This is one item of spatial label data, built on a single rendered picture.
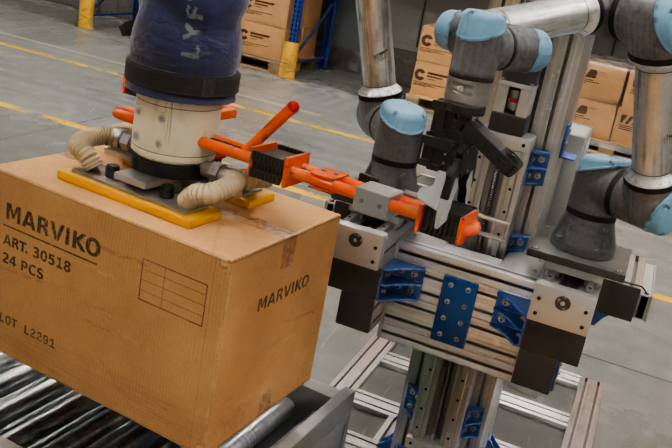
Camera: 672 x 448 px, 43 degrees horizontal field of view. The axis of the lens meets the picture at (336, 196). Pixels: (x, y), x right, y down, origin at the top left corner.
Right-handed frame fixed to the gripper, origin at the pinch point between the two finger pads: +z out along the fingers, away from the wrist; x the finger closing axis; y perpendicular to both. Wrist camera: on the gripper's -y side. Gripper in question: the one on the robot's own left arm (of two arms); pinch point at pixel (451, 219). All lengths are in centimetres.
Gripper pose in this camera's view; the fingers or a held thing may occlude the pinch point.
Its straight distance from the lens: 148.6
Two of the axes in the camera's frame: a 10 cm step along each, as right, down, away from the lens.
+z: -1.7, 9.4, 3.0
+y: -8.6, -2.8, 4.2
